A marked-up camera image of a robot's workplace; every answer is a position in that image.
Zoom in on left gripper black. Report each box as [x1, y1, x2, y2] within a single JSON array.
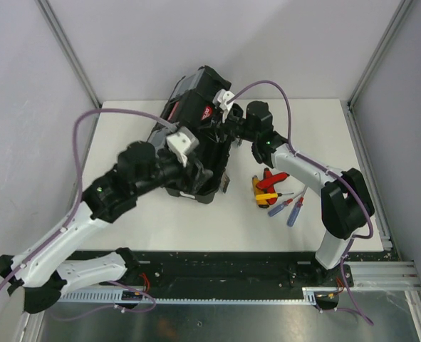
[[133, 148, 212, 197]]

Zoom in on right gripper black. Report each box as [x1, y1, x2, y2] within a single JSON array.
[[198, 107, 258, 143]]

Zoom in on black plastic toolbox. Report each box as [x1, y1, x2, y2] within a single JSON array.
[[160, 66, 234, 204]]

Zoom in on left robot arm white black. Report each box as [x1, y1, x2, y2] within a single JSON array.
[[0, 138, 199, 314]]

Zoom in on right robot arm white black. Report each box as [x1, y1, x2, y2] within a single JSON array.
[[213, 99, 375, 286]]

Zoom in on yellow utility knife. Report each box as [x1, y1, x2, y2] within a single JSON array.
[[251, 176, 278, 208]]

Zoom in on blue screwdriver left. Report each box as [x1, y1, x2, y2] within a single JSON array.
[[268, 192, 303, 217]]

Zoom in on blue screwdriver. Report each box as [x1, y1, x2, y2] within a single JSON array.
[[268, 192, 303, 217], [286, 186, 308, 227]]

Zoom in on blue screwdriver right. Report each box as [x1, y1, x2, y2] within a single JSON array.
[[286, 186, 308, 227]]

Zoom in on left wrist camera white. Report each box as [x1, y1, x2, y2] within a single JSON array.
[[166, 126, 199, 167]]

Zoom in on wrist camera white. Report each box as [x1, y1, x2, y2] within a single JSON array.
[[166, 126, 199, 167], [212, 89, 234, 123]]

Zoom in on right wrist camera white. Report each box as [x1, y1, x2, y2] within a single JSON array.
[[212, 89, 234, 123]]

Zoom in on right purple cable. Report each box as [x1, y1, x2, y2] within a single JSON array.
[[227, 81, 374, 326]]

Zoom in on purple cable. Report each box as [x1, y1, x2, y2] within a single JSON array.
[[227, 81, 374, 326], [0, 108, 179, 327]]

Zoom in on red handled pliers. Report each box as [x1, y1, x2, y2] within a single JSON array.
[[256, 167, 289, 192]]

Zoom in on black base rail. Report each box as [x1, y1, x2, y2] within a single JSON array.
[[121, 252, 354, 299]]

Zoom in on right aluminium frame post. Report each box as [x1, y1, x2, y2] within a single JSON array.
[[347, 0, 416, 108]]

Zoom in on aluminium frame post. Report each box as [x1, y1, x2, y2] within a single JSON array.
[[35, 0, 102, 110], [347, 0, 416, 108]]

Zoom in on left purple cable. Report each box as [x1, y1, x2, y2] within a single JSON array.
[[0, 108, 179, 327]]

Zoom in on grey slotted cable duct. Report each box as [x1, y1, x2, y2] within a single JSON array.
[[58, 287, 340, 305]]

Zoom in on left aluminium frame post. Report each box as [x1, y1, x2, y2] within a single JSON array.
[[35, 0, 102, 110]]

